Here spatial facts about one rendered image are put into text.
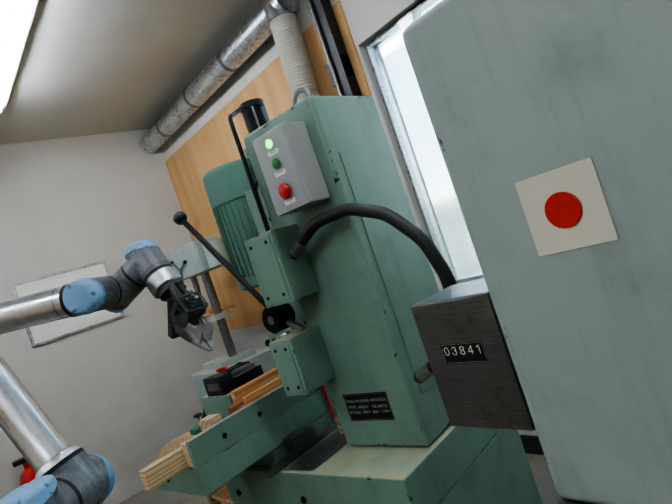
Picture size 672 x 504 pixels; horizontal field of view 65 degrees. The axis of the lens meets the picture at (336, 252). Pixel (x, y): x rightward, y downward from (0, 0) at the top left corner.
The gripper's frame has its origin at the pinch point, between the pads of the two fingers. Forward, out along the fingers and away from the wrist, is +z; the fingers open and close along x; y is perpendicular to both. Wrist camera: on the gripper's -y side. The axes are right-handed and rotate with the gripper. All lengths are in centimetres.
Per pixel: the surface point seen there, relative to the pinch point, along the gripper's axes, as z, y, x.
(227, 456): 29.2, 11.5, -19.6
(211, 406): 11.9, -8.8, -3.6
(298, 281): 14.3, 45.1, -4.6
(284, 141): -3, 67, -6
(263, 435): 29.7, 11.3, -9.5
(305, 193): 6, 62, -5
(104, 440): -85, -270, 71
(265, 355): -49, -164, 147
